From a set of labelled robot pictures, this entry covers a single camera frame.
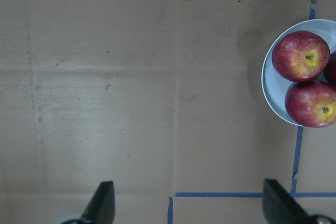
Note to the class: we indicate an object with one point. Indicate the red apple front on plate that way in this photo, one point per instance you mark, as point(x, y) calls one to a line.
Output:
point(311, 103)

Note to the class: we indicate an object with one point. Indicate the dark red apple on plate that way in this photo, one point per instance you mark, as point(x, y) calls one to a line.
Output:
point(330, 70)

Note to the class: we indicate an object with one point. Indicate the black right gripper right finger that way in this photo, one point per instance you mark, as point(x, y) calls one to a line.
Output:
point(280, 208)

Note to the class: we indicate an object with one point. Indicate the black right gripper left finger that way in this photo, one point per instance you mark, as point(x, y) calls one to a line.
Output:
point(101, 207)

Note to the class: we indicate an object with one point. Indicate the light blue plate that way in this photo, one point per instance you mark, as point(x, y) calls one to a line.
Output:
point(274, 86)

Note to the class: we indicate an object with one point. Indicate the red apple with yellow top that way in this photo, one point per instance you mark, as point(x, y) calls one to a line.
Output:
point(300, 56)

